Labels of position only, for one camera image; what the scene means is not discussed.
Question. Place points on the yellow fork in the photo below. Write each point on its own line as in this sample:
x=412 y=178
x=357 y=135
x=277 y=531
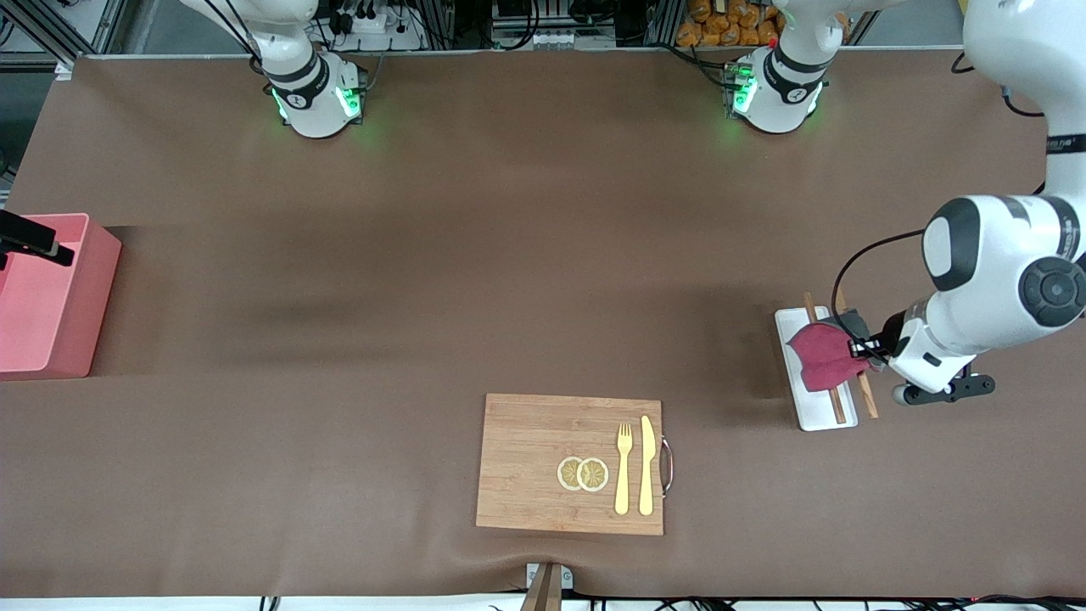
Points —
x=624 y=475

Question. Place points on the pink plastic bin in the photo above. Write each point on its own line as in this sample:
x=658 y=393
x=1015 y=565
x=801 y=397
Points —
x=42 y=305

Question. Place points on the orange snack packets pile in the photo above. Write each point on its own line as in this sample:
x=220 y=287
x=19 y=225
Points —
x=730 y=25

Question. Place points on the yellow knife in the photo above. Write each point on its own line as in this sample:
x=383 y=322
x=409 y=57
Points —
x=646 y=467

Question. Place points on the lemon slice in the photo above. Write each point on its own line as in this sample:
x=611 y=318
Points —
x=594 y=474
x=568 y=473

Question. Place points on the brown wooden chopstick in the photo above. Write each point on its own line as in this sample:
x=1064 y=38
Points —
x=869 y=399
x=838 y=407

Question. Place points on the grey table edge bracket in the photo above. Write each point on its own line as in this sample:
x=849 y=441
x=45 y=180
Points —
x=550 y=581

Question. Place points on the white rectangular tray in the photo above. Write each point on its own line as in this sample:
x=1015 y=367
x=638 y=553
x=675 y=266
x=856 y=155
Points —
x=819 y=412

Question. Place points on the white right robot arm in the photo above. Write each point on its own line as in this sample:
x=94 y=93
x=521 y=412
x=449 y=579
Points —
x=310 y=102

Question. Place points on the white power strip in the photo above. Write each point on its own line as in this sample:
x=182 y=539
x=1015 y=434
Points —
x=369 y=21

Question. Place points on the aluminium frame profile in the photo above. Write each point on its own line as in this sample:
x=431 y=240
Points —
x=51 y=34

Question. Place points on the red and grey cloth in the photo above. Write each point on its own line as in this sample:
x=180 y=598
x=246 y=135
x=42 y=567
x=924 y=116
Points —
x=823 y=356

